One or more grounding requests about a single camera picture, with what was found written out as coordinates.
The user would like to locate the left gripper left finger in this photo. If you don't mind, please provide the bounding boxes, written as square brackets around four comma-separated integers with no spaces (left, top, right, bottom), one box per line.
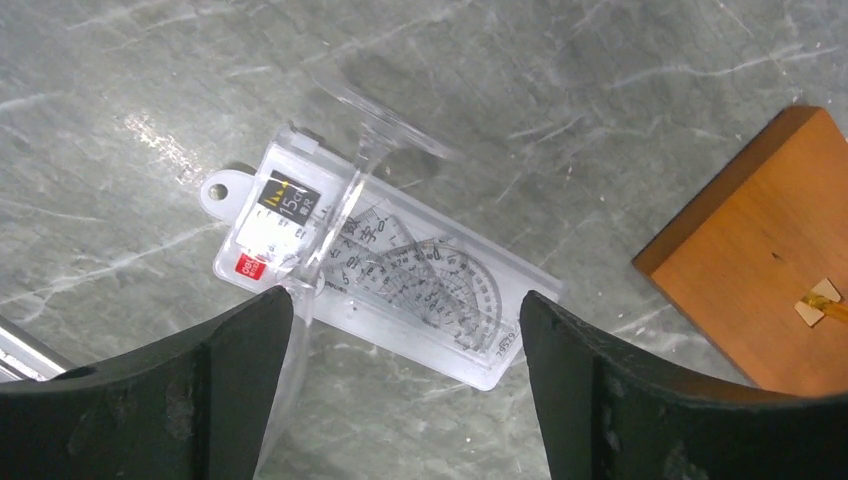
[1,286,293,479]

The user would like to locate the gold wire glass rack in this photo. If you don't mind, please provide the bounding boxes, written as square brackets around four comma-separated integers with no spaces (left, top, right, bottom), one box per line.
[633,106,847,397]

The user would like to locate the flat blister pack on table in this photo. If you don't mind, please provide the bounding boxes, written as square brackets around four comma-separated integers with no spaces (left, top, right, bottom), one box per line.
[200,132,564,391]

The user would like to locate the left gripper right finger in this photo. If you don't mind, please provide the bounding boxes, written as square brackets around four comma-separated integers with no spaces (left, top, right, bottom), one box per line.
[519,291,847,479]

